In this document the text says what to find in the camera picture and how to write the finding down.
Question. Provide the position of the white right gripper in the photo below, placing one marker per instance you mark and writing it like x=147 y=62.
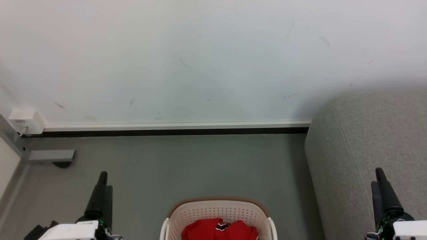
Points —
x=408 y=230

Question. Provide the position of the black round frame foot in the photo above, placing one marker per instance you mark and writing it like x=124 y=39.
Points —
x=62 y=164

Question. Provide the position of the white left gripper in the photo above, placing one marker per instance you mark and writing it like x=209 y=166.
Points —
x=71 y=231

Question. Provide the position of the red garment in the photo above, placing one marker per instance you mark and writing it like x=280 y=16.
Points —
x=206 y=230

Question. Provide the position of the cream perforated laundry basket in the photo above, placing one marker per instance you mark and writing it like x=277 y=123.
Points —
x=218 y=210

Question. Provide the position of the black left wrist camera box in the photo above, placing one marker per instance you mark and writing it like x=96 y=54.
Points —
x=35 y=232

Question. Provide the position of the grey metal frame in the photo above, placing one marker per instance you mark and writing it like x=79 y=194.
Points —
x=50 y=155

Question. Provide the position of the grey fabric sofa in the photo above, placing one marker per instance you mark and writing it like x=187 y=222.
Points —
x=360 y=140

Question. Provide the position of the white wall socket box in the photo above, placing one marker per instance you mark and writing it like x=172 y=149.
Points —
x=28 y=120

